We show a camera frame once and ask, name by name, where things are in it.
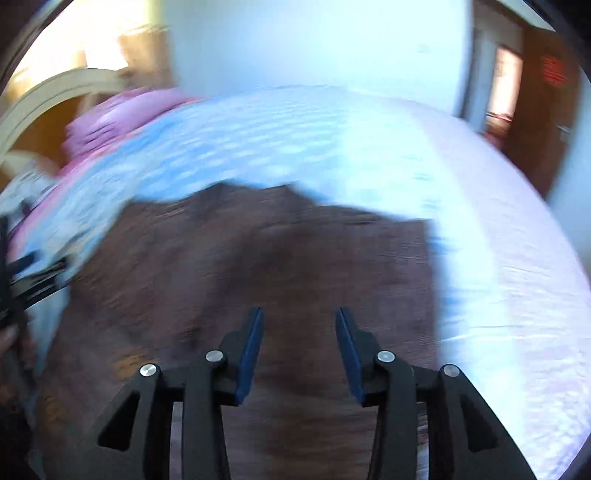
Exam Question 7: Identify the brown knit sweater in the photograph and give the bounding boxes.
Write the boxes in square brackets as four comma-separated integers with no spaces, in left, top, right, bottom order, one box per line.
[36,183,437,479]

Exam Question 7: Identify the person's left hand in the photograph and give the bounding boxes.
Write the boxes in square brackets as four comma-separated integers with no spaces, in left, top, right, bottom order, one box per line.
[1,324,35,401]

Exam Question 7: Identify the patterned white grey pillow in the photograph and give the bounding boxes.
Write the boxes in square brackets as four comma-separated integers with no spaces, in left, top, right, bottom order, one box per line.
[1,169,57,224]

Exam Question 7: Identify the blue polka dot bedsheet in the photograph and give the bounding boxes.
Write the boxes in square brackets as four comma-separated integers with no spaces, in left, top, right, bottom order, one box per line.
[11,87,590,479]

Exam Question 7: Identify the folded pink blanket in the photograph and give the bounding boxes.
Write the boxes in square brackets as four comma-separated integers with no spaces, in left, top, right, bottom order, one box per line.
[62,88,194,159]

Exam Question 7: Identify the cream wooden headboard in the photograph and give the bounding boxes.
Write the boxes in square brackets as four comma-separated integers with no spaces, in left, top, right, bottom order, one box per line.
[1,68,126,187]

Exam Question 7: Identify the yellow patterned curtain right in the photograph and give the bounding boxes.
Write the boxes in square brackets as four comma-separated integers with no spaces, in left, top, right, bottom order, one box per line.
[118,26,176,90]

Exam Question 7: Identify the dark brown wooden door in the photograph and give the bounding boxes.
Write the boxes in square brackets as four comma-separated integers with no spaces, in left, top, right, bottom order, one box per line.
[502,26,580,197]

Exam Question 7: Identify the red paper door decoration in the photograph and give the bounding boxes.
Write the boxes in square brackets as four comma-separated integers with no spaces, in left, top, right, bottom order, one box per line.
[541,55,568,88]

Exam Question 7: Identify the silver door handle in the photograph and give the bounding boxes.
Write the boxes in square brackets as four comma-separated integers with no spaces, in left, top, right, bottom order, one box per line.
[556,125,572,137]

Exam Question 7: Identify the dark door frame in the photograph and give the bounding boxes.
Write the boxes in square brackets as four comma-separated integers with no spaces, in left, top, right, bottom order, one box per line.
[461,19,523,133]

